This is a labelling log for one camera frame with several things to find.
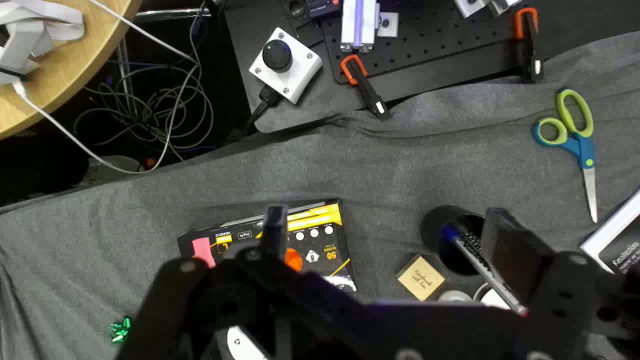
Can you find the round wooden table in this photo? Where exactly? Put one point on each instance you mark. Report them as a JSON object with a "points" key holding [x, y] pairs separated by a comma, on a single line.
{"points": [[67, 60]]}

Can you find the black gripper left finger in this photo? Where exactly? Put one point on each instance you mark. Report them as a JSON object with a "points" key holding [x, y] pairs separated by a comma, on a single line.
{"points": [[272, 226]]}

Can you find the black pen cup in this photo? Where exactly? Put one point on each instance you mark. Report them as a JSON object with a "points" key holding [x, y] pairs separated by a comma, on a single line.
{"points": [[442, 230]]}

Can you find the black perforated board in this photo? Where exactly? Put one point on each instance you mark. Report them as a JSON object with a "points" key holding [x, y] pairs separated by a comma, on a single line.
{"points": [[432, 41]]}

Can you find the green blue scissors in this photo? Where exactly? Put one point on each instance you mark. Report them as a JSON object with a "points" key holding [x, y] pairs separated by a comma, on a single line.
{"points": [[577, 142]]}

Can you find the small white square bracket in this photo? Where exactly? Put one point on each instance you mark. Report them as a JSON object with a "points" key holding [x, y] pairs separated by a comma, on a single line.
{"points": [[386, 23]]}

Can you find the black nitrile gloves pack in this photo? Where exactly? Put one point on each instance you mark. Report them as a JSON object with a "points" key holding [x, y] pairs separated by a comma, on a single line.
{"points": [[321, 243]]}

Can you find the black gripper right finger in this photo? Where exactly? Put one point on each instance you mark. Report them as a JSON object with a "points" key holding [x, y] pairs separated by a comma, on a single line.
{"points": [[511, 250]]}

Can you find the white purple block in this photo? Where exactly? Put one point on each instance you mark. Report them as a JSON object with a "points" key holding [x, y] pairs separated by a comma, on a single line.
{"points": [[360, 23]]}

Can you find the blue pen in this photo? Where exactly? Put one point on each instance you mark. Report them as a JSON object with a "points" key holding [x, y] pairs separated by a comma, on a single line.
{"points": [[480, 267]]}

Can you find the green gift bow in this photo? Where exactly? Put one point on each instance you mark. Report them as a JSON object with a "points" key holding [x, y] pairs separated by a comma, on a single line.
{"points": [[121, 331]]}

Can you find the white box with black button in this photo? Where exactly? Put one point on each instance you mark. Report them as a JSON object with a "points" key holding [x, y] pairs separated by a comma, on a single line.
{"points": [[285, 65]]}

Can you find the small white block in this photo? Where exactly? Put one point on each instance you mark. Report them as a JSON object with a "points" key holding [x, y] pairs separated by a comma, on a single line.
{"points": [[471, 6], [503, 4]]}

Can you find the small wooden square box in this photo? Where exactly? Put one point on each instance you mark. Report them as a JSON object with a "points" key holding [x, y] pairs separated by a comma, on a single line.
{"points": [[420, 279]]}

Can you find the orange black clamp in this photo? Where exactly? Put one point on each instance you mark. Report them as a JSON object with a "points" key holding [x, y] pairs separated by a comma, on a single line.
{"points": [[360, 78], [529, 41]]}

